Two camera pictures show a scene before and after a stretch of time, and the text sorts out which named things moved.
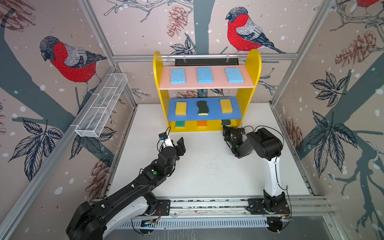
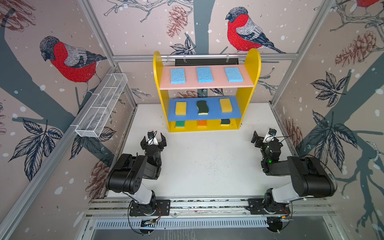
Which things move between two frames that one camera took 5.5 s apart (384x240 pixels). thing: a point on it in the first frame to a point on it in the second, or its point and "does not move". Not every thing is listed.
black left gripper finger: [180, 148] to [163, 142]
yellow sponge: [226, 106] does not move
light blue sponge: [178, 76] does not move
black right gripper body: [226, 134] to [263, 149]
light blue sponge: [234, 75] does not move
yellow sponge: [181, 108] does not move
